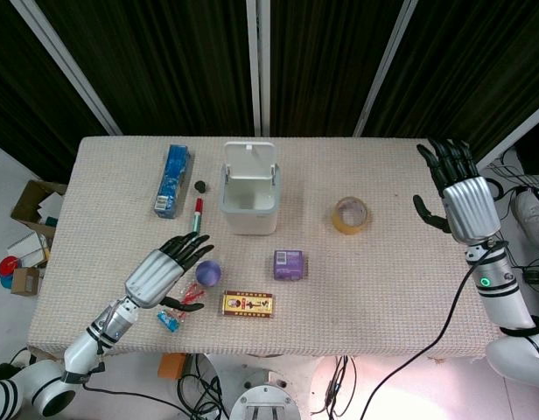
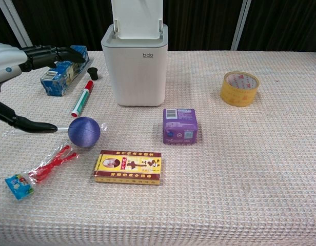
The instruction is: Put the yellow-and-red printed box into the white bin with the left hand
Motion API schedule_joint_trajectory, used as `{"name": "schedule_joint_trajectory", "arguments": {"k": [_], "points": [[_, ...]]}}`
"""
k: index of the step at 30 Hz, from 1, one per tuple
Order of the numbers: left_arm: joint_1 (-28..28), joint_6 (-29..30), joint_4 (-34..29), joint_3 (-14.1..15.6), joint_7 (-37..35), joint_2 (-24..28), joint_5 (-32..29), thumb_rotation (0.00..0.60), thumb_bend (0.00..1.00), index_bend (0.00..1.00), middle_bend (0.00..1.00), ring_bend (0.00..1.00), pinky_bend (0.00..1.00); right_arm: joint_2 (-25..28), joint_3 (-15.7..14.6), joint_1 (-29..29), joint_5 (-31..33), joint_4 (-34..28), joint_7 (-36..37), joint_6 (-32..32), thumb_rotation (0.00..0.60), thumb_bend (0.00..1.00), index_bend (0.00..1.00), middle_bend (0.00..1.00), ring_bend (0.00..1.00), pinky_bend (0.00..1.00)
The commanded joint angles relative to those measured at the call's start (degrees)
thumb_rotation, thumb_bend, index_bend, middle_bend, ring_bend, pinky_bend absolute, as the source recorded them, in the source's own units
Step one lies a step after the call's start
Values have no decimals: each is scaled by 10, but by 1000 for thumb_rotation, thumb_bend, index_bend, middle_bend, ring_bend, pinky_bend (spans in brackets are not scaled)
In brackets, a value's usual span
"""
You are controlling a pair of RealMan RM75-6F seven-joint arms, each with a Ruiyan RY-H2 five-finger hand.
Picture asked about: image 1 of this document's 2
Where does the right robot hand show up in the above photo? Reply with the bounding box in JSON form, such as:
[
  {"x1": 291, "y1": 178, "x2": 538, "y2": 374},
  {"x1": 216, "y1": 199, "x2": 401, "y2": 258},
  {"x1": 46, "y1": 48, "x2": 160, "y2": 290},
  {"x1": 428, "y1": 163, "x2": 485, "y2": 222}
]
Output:
[{"x1": 412, "y1": 138, "x2": 502, "y2": 243}]

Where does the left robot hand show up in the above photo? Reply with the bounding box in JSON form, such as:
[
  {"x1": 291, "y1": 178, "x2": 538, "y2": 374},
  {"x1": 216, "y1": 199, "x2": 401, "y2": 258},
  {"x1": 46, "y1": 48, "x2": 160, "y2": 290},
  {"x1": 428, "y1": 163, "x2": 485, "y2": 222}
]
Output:
[{"x1": 123, "y1": 232, "x2": 215, "y2": 313}]

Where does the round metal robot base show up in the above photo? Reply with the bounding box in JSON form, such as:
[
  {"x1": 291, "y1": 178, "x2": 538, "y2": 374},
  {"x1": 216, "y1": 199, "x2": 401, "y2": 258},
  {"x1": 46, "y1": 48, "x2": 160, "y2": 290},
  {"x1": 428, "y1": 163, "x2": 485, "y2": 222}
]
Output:
[{"x1": 228, "y1": 367, "x2": 303, "y2": 420}]

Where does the white open-lid bin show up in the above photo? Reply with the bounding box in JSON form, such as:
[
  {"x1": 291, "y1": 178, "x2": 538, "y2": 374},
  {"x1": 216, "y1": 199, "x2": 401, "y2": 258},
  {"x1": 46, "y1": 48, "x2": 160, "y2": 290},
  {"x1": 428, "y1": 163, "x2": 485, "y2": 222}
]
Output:
[{"x1": 220, "y1": 140, "x2": 283, "y2": 236}]

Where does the cardboard box with items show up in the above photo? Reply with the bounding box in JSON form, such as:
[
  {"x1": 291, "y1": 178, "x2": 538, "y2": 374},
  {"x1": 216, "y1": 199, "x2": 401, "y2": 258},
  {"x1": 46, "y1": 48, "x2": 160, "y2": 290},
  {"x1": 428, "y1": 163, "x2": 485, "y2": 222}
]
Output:
[{"x1": 10, "y1": 179, "x2": 68, "y2": 240}]

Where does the red white candy wrapper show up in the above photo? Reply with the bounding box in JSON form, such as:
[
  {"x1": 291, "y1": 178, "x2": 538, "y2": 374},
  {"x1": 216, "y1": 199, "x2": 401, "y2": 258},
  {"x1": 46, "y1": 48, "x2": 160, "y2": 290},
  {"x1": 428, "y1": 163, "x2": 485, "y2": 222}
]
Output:
[{"x1": 175, "y1": 282, "x2": 206, "y2": 321}]

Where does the blue white candy wrapper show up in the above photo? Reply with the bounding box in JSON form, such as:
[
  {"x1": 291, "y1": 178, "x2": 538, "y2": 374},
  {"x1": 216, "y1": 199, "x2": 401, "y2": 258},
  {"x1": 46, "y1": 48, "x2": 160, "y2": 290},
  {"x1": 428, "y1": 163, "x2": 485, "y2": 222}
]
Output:
[{"x1": 156, "y1": 306, "x2": 184, "y2": 334}]

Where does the purple ball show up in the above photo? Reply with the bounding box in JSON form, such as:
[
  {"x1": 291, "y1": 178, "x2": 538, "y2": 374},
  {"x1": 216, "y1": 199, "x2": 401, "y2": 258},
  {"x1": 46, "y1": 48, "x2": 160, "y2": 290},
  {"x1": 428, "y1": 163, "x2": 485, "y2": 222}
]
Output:
[{"x1": 195, "y1": 260, "x2": 223, "y2": 288}]

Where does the white sneaker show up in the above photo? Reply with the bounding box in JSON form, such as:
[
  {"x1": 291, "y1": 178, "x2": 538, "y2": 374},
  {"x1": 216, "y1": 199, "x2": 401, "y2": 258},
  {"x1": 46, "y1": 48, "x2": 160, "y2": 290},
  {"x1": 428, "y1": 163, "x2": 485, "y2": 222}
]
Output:
[{"x1": 513, "y1": 190, "x2": 539, "y2": 249}]

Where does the red and green marker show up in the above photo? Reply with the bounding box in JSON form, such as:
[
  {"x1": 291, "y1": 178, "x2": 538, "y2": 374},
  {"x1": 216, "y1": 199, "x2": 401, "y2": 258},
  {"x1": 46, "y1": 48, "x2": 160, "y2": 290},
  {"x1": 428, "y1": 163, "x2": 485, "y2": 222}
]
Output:
[{"x1": 191, "y1": 197, "x2": 205, "y2": 233}]

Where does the orange box under table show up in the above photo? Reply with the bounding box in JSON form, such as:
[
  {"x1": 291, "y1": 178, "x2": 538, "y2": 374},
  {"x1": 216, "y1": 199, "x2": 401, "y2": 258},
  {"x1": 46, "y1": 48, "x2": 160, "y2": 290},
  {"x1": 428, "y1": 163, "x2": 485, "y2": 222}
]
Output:
[{"x1": 157, "y1": 353, "x2": 187, "y2": 381}]

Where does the blue rectangular carton box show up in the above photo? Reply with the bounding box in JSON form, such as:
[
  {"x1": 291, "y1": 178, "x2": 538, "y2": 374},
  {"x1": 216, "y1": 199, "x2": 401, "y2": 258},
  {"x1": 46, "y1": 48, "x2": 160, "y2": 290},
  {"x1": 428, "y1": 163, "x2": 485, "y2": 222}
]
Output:
[{"x1": 153, "y1": 143, "x2": 193, "y2": 220}]

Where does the yellow red packaged box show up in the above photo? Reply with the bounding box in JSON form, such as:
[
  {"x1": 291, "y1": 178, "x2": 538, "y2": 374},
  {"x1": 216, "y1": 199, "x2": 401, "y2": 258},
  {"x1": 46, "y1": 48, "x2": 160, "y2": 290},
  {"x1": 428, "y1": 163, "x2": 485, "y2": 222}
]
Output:
[{"x1": 220, "y1": 290, "x2": 277, "y2": 320}]

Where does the beige woven table cloth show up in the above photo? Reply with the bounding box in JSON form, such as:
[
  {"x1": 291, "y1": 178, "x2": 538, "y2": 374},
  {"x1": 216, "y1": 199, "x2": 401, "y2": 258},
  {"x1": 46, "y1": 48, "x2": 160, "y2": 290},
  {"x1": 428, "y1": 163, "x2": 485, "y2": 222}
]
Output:
[{"x1": 26, "y1": 136, "x2": 507, "y2": 362}]

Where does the yellow tape roll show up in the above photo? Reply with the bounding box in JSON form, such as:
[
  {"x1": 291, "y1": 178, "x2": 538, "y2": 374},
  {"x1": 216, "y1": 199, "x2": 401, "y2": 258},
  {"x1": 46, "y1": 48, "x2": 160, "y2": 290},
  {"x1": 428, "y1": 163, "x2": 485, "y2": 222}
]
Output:
[{"x1": 330, "y1": 196, "x2": 372, "y2": 236}]

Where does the small brown cardboard box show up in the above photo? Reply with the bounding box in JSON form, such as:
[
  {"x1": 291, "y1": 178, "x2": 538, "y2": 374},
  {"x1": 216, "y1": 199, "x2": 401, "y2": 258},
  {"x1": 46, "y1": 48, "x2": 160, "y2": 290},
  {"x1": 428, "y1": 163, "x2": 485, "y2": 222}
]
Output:
[{"x1": 10, "y1": 267, "x2": 42, "y2": 296}]

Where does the purple square box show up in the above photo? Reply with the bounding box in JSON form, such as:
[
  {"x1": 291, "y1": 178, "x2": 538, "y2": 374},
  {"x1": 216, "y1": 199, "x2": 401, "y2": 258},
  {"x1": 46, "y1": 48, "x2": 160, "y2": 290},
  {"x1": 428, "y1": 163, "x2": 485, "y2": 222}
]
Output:
[{"x1": 272, "y1": 248, "x2": 309, "y2": 281}]

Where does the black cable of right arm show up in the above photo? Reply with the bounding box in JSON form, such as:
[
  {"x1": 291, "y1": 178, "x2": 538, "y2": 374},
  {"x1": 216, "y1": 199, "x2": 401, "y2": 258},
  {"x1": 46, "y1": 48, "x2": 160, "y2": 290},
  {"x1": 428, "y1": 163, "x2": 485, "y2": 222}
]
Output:
[{"x1": 359, "y1": 244, "x2": 509, "y2": 420}]

